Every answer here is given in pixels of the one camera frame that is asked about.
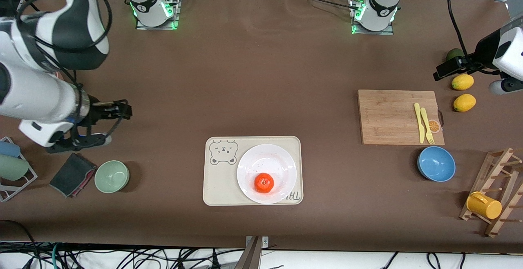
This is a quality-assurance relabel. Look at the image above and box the white round plate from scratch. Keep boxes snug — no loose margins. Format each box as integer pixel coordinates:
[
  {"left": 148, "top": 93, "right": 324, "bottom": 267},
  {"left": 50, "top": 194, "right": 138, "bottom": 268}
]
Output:
[{"left": 237, "top": 144, "right": 297, "bottom": 204}]

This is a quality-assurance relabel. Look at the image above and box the orange fruit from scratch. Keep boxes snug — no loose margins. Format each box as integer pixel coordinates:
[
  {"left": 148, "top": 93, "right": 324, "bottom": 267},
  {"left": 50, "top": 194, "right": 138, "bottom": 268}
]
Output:
[{"left": 254, "top": 173, "right": 275, "bottom": 193}]

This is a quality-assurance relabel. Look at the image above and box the yellow lemon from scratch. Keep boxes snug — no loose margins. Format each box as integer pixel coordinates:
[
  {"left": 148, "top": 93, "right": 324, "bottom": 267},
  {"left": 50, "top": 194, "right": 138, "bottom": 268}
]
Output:
[
  {"left": 451, "top": 74, "right": 475, "bottom": 91},
  {"left": 453, "top": 94, "right": 477, "bottom": 112}
]

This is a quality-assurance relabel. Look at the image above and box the yellow plastic fork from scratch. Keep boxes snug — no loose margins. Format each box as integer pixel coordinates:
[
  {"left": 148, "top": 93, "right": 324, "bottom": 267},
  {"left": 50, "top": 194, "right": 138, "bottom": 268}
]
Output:
[{"left": 420, "top": 108, "right": 435, "bottom": 145}]

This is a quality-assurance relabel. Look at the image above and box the yellow plastic knife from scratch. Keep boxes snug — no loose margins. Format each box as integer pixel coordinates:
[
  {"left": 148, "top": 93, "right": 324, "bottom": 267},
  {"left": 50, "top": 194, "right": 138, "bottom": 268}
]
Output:
[{"left": 414, "top": 103, "right": 426, "bottom": 144}]

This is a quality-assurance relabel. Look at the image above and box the light green bowl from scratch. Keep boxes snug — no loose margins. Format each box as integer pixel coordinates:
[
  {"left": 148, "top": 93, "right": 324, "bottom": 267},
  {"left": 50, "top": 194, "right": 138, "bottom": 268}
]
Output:
[{"left": 94, "top": 160, "right": 130, "bottom": 194}]

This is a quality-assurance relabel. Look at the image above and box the dark grey folded cloth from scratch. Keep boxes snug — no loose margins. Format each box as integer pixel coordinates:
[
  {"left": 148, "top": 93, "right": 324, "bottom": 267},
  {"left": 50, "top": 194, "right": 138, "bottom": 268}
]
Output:
[{"left": 49, "top": 152, "right": 98, "bottom": 198}]

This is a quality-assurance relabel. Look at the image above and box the wooden cutting board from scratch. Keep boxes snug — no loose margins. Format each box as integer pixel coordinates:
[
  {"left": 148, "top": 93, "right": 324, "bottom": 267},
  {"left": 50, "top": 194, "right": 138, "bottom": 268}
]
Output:
[{"left": 358, "top": 90, "right": 445, "bottom": 146}]

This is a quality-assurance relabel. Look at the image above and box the blue bowl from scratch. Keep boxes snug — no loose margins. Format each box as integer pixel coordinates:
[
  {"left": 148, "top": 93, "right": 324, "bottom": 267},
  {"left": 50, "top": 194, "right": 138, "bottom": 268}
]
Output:
[{"left": 417, "top": 146, "right": 456, "bottom": 182}]

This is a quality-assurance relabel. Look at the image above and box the blue cup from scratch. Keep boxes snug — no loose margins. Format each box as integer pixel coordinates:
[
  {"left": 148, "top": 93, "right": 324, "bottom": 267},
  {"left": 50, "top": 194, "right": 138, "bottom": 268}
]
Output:
[{"left": 0, "top": 141, "right": 21, "bottom": 158}]

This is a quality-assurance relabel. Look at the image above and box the pale green cup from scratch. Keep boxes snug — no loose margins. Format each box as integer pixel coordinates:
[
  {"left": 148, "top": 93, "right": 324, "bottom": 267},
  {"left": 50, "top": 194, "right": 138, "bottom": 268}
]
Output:
[{"left": 0, "top": 155, "right": 30, "bottom": 181}]

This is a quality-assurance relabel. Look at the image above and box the wooden cup rack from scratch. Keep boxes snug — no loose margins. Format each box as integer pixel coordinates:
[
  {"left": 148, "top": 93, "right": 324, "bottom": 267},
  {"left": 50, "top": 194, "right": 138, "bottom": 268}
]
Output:
[{"left": 459, "top": 148, "right": 523, "bottom": 238}]

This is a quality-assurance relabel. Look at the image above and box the cream tray with bear print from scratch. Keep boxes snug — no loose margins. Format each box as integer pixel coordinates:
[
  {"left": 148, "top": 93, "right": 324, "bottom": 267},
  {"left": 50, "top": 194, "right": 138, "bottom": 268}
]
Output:
[{"left": 203, "top": 136, "right": 304, "bottom": 206}]

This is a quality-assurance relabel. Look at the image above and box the yellow cup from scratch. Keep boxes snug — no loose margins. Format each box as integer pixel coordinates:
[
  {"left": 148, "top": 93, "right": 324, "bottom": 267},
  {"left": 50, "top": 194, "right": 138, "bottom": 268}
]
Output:
[{"left": 466, "top": 191, "right": 503, "bottom": 220}]

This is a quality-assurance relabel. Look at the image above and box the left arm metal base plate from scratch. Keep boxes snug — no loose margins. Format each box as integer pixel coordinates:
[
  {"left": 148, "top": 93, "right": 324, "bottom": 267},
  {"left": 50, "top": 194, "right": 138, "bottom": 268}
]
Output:
[{"left": 349, "top": 0, "right": 395, "bottom": 36}]

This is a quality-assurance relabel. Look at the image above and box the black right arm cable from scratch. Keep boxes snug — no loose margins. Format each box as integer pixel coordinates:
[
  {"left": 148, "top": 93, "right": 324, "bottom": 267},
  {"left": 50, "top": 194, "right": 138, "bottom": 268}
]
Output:
[{"left": 16, "top": 0, "right": 113, "bottom": 139}]

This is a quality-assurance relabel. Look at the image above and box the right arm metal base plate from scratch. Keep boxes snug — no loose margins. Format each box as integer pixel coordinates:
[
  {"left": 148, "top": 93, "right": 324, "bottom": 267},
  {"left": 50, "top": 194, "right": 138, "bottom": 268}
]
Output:
[{"left": 135, "top": 0, "right": 181, "bottom": 31}]

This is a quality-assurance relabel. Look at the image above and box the grey wire rack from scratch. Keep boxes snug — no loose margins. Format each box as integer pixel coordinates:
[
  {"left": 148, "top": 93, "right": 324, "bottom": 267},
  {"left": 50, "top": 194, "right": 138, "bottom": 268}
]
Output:
[{"left": 0, "top": 137, "right": 38, "bottom": 202}]

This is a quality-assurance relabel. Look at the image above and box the teal cable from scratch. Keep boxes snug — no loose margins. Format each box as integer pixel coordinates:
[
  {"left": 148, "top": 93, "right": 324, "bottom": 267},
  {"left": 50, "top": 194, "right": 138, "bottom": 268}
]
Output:
[{"left": 51, "top": 243, "right": 63, "bottom": 269}]

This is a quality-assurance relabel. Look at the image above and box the metal table bracket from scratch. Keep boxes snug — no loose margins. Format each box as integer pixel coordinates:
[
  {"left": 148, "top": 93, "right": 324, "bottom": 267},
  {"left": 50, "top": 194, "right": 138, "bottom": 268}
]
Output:
[{"left": 245, "top": 236, "right": 269, "bottom": 248}]

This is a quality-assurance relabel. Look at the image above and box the grey camera pole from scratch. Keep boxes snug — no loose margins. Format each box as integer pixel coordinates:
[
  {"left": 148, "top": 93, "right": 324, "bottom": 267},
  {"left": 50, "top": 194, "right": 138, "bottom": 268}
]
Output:
[{"left": 235, "top": 236, "right": 263, "bottom": 269}]

